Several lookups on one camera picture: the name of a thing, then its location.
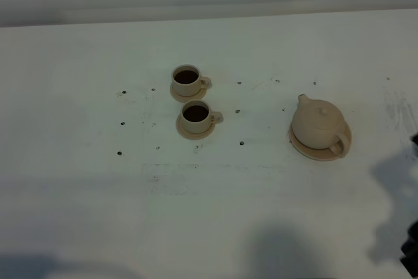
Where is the beige teapot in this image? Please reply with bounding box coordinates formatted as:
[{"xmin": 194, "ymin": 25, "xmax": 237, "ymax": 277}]
[{"xmin": 290, "ymin": 94, "xmax": 346, "ymax": 150}]

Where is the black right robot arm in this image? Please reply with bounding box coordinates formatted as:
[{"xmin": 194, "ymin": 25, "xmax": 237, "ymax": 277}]
[{"xmin": 400, "ymin": 222, "xmax": 418, "ymax": 278}]

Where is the beige teapot saucer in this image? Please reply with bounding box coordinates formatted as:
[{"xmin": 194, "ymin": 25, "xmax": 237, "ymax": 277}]
[{"xmin": 288, "ymin": 122, "xmax": 352, "ymax": 161}]

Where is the near beige teacup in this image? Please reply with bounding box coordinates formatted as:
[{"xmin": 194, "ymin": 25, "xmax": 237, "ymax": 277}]
[{"xmin": 180, "ymin": 99, "xmax": 223, "ymax": 134}]

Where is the beige teacup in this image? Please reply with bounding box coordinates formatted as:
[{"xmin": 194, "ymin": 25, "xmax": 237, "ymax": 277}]
[
  {"xmin": 180, "ymin": 99, "xmax": 223, "ymax": 134},
  {"xmin": 172, "ymin": 65, "xmax": 212, "ymax": 97}
]

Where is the near beige cup saucer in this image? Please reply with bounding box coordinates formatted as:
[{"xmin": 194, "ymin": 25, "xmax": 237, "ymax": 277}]
[{"xmin": 176, "ymin": 114, "xmax": 215, "ymax": 140}]

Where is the beige cup saucer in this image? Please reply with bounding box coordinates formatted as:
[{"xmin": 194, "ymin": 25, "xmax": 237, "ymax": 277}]
[
  {"xmin": 176, "ymin": 114, "xmax": 215, "ymax": 140},
  {"xmin": 170, "ymin": 82, "xmax": 207, "ymax": 103}
]

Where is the far beige cup saucer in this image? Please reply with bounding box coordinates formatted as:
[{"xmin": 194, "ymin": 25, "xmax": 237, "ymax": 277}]
[{"xmin": 170, "ymin": 82, "xmax": 207, "ymax": 103}]

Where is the far beige teacup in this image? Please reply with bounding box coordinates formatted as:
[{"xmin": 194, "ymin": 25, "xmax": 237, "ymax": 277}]
[{"xmin": 172, "ymin": 65, "xmax": 212, "ymax": 97}]

